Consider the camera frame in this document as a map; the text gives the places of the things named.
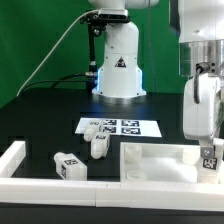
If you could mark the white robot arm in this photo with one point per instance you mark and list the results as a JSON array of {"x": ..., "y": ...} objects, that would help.
[{"x": 201, "y": 58}]

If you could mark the black camera on stand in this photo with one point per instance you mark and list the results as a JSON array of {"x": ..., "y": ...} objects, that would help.
[{"x": 97, "y": 21}]

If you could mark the white U-shaped fence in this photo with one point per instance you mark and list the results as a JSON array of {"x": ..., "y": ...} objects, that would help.
[{"x": 131, "y": 194}]

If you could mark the white paper marker sheet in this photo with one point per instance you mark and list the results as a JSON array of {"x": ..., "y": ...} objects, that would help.
[{"x": 125, "y": 127}]

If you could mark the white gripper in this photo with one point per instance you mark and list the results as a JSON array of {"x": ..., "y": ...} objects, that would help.
[{"x": 201, "y": 121}]

